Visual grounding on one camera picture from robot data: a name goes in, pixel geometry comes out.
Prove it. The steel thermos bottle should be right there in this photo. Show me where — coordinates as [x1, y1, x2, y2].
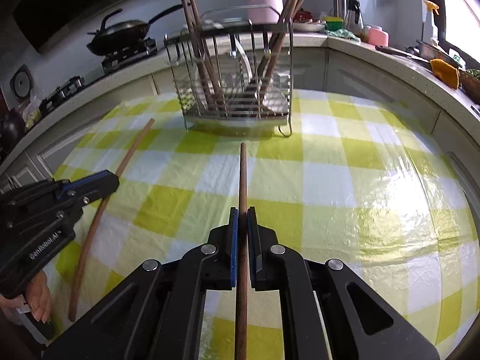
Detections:
[333, 0, 348, 20]

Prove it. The white plate in rack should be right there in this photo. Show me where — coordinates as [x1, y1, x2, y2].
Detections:
[228, 46, 292, 119]

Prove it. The metal wire utensil rack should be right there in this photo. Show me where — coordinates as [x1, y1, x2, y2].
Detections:
[163, 6, 294, 137]

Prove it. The wicker basket with greens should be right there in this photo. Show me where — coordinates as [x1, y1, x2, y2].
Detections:
[460, 69, 480, 105]

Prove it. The black wok pan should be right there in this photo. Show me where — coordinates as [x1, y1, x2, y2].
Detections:
[87, 4, 183, 56]

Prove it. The person's left hand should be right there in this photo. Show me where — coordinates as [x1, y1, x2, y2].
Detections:
[1, 271, 51, 323]

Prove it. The green yellow sponge box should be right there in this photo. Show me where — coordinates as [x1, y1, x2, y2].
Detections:
[323, 16, 343, 32]

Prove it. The black gas stove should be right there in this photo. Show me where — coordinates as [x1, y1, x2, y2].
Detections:
[39, 37, 159, 117]

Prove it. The pink container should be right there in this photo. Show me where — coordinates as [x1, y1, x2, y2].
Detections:
[368, 25, 390, 47]

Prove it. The yellow spray bottle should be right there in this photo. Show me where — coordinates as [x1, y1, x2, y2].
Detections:
[421, 0, 439, 44]

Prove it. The orange cloth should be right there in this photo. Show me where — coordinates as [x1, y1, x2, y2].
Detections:
[430, 58, 460, 90]

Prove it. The green checkered tablecloth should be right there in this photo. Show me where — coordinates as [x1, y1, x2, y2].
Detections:
[55, 90, 479, 359]

